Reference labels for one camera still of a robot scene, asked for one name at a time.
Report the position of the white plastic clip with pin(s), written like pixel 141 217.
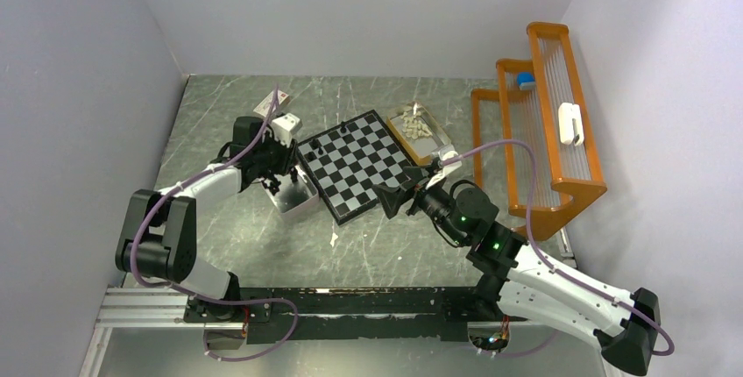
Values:
pixel 570 124

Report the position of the black white chessboard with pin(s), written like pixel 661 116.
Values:
pixel 345 167

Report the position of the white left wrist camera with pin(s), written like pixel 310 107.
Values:
pixel 284 126

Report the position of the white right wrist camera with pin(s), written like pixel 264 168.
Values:
pixel 446 161

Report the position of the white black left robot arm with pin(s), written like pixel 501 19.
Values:
pixel 158 240

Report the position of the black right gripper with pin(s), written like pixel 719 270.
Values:
pixel 392 198

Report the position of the white chess pieces pile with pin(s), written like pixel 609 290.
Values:
pixel 413 125

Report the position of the pink metal tin box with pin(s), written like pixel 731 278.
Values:
pixel 293 199

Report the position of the black mounting rail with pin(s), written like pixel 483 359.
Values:
pixel 445 313

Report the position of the black chess pieces pile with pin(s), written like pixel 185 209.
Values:
pixel 275 184

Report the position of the orange wooden rack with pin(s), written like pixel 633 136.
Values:
pixel 568 179

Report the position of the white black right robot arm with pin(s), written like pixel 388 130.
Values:
pixel 519 280

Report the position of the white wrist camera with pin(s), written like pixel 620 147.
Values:
pixel 446 161
pixel 284 126

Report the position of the blue round object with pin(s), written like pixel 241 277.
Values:
pixel 525 81

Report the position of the white red card box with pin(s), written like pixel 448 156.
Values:
pixel 262 109

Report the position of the yellow tray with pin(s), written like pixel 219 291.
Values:
pixel 419 150

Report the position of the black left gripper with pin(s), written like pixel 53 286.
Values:
pixel 287 155

